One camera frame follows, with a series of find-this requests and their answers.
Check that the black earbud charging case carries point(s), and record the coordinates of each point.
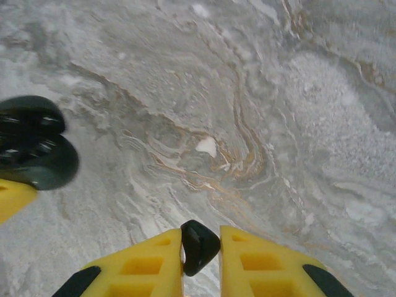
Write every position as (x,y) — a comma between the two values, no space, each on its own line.
(46,161)

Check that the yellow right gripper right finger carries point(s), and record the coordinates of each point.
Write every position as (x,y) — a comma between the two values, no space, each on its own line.
(235,256)

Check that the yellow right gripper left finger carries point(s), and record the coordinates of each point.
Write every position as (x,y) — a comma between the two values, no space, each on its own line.
(148,256)

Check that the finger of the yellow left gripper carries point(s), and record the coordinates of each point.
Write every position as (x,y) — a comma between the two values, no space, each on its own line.
(14,198)

